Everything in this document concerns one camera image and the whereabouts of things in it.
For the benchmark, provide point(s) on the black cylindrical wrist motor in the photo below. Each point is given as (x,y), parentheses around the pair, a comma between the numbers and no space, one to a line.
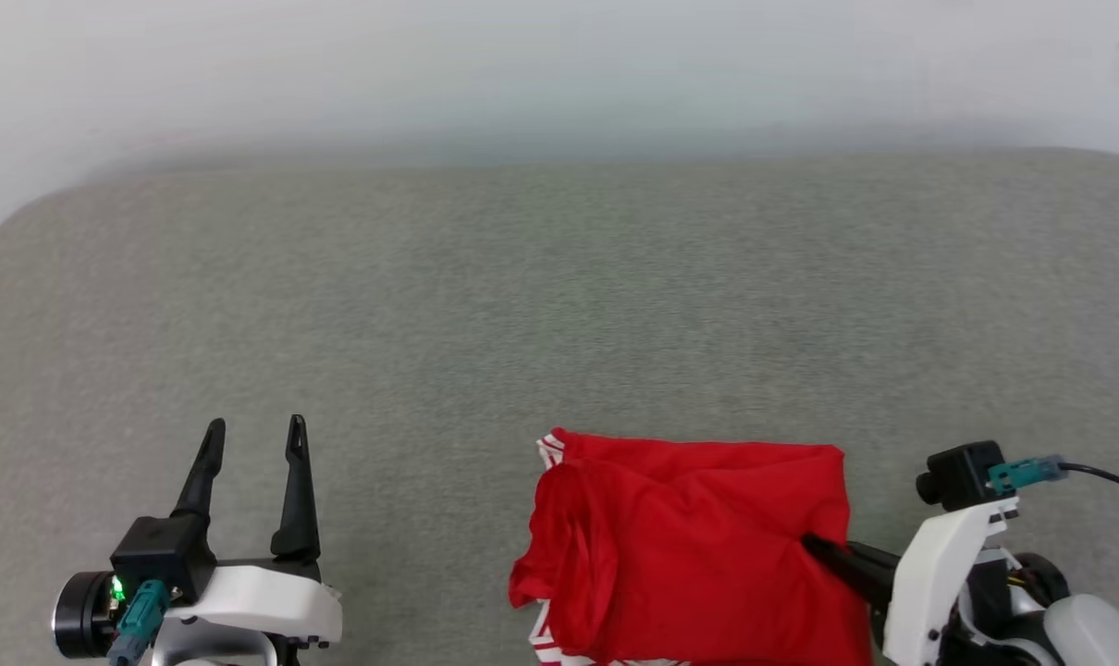
(79,615)

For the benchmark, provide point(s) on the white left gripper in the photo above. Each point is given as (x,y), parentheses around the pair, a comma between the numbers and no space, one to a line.
(273,601)

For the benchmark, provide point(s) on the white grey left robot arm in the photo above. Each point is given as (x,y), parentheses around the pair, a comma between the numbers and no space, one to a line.
(217,647)

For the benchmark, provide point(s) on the red and white garment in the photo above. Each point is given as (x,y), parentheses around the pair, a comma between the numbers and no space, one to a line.
(689,546)

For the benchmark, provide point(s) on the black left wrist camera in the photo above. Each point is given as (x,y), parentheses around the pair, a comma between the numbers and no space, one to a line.
(162,546)

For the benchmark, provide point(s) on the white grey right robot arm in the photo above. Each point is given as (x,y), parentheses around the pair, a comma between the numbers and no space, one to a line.
(1096,634)

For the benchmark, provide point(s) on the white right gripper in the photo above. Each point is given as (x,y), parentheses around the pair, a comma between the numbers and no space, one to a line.
(929,583)

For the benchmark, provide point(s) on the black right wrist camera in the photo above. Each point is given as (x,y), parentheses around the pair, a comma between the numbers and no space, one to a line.
(966,472)

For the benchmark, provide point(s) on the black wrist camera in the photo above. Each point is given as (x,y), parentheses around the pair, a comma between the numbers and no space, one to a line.
(162,546)
(966,472)

